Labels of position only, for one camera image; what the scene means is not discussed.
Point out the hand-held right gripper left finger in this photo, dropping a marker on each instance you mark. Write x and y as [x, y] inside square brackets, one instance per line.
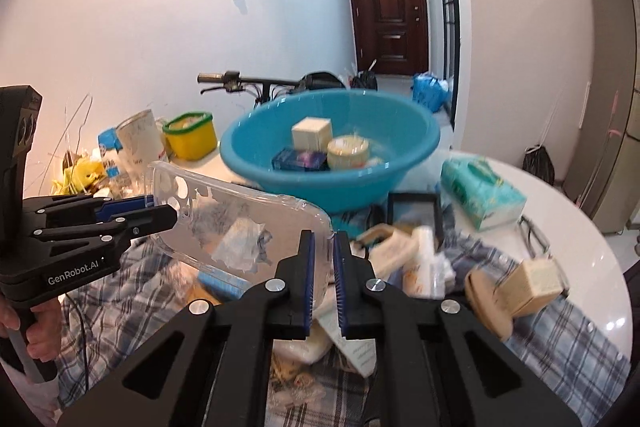
[307, 279]

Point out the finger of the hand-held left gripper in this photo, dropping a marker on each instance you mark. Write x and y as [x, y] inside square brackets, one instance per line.
[125, 204]
[150, 219]

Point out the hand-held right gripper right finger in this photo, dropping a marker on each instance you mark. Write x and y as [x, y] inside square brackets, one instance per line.
[342, 284]

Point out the clear phone case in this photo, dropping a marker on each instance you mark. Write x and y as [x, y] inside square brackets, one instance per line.
[210, 217]

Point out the blue plastic basin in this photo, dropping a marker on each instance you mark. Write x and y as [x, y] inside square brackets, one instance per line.
[300, 192]

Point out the purple cigarette box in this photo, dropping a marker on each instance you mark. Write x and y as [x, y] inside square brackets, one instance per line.
[300, 160]

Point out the cream square cosmetic box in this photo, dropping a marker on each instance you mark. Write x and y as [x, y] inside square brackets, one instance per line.
[311, 134]

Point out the yellow container green rim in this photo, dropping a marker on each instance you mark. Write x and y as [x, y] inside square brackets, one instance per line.
[190, 137]

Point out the person's left hand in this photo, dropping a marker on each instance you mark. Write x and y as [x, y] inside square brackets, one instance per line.
[45, 337]

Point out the yellow plastic bag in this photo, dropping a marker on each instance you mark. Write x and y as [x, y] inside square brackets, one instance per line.
[80, 174]

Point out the blue white sugar bag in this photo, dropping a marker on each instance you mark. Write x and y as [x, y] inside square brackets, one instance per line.
[110, 152]

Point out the cream floral tumbler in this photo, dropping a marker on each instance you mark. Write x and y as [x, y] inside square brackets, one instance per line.
[140, 139]

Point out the light blue box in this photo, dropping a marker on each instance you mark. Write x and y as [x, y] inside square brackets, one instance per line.
[225, 287]

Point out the white bottle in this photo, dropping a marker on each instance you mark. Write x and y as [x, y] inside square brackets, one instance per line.
[425, 262]

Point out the green tissue pack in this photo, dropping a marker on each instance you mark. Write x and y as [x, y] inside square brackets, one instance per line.
[480, 192]

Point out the tan small box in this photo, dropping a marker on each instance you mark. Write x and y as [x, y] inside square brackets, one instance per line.
[535, 287]

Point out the black eyeglasses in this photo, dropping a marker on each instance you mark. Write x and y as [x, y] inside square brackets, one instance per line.
[535, 234]

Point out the black plastic bag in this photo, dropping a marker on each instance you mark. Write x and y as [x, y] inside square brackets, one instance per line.
[539, 167]
[365, 80]

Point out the blue plastic bag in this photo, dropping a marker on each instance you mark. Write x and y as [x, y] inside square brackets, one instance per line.
[430, 92]

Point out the blue plaid shirt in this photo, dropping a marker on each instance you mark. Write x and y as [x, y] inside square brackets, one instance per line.
[560, 347]

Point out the dark wooden door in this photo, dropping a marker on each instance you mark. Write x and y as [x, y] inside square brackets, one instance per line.
[387, 12]

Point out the black framed glass door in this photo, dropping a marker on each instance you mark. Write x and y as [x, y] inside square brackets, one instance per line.
[445, 7]

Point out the beige refrigerator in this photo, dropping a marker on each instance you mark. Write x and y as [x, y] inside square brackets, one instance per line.
[605, 82]

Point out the black picture frame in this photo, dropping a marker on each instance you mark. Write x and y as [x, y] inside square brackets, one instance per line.
[392, 217]

